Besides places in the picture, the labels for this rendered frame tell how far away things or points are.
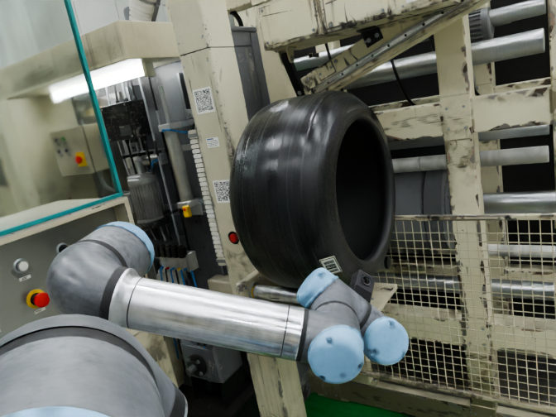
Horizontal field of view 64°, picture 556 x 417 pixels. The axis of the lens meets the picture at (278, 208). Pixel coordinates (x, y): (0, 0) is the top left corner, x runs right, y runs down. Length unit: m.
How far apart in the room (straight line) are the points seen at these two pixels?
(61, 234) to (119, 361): 1.16
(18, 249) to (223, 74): 0.75
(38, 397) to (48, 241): 1.18
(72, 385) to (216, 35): 1.29
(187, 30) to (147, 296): 0.97
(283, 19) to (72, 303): 1.15
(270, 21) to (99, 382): 1.44
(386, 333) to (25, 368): 0.60
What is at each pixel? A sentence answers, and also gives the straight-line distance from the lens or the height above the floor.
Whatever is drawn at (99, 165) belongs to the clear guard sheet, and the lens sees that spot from 1.47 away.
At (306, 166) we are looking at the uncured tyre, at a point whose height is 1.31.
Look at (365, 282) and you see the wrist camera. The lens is 0.98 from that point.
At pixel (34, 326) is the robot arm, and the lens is 0.31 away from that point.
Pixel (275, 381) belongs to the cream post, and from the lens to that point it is 1.70.
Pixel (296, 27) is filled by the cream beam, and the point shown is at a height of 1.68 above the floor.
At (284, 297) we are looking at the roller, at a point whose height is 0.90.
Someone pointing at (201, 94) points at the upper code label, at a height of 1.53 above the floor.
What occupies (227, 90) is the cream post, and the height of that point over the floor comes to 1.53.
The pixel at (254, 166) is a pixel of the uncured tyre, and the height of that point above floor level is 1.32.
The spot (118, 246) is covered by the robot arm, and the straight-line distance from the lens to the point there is 0.77.
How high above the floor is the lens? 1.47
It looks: 13 degrees down
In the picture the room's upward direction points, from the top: 11 degrees counter-clockwise
